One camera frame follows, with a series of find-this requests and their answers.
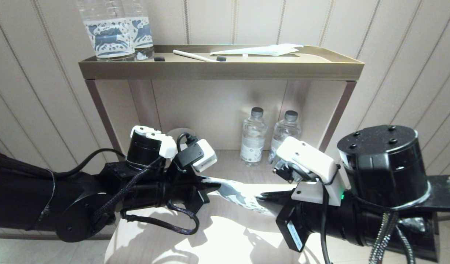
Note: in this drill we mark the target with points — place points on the small clear water bottle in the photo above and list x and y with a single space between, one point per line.
253 139
288 128

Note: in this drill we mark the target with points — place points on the beige open shelf unit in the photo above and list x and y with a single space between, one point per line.
217 69

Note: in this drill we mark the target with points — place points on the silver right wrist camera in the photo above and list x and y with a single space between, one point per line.
309 157

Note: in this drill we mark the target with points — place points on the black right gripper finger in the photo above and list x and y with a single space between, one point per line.
278 198
280 209

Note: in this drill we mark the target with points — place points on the white ribbed ceramic mug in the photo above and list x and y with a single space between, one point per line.
180 132

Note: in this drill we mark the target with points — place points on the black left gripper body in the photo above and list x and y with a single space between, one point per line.
195 198

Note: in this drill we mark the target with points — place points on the white bag with horse print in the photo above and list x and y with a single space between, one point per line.
239 194

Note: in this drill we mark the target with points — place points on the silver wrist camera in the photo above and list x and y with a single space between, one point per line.
204 157
309 157

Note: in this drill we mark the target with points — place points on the small black cap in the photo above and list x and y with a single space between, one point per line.
221 58
159 58

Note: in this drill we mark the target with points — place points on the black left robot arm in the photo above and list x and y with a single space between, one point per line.
63 205

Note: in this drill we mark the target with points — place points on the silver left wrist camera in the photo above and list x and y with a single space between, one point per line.
204 157

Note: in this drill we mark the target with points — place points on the large blue-label water bottle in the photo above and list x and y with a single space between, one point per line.
107 36
144 33

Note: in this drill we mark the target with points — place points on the white stick toothbrush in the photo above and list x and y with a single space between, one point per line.
191 55

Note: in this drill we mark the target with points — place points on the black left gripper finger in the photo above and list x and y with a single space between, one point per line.
213 187

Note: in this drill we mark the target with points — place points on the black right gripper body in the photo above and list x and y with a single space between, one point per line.
296 227

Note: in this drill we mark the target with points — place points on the white packet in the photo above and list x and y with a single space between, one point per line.
261 50

